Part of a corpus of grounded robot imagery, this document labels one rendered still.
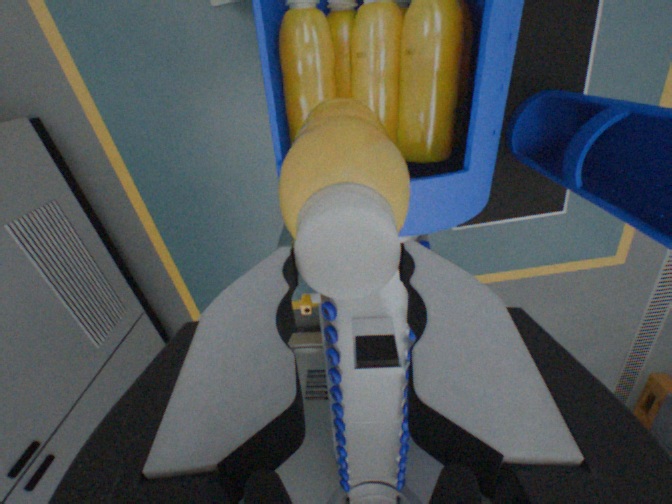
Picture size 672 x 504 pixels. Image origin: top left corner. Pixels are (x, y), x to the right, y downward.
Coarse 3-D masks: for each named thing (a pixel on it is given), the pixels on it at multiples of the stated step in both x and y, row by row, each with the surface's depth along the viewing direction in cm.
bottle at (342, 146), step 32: (320, 128) 16; (352, 128) 15; (384, 128) 20; (288, 160) 16; (320, 160) 14; (352, 160) 14; (384, 160) 14; (288, 192) 15; (320, 192) 13; (352, 192) 13; (384, 192) 14; (288, 224) 15
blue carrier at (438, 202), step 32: (256, 0) 33; (320, 0) 45; (480, 0) 40; (512, 0) 28; (256, 32) 35; (480, 32) 41; (512, 32) 30; (480, 64) 29; (512, 64) 33; (480, 96) 30; (288, 128) 47; (480, 128) 32; (448, 160) 52; (480, 160) 34; (416, 192) 33; (448, 192) 34; (480, 192) 37; (416, 224) 35; (448, 224) 36
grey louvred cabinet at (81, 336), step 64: (0, 128) 124; (0, 192) 121; (64, 192) 148; (0, 256) 118; (64, 256) 143; (0, 320) 115; (64, 320) 139; (128, 320) 176; (0, 384) 111; (64, 384) 134; (128, 384) 169; (0, 448) 108; (64, 448) 130
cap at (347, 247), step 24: (312, 216) 11; (336, 216) 11; (360, 216) 11; (384, 216) 11; (312, 240) 11; (336, 240) 11; (360, 240) 11; (384, 240) 11; (312, 264) 12; (336, 264) 12; (360, 264) 12; (384, 264) 12; (336, 288) 12; (360, 288) 12
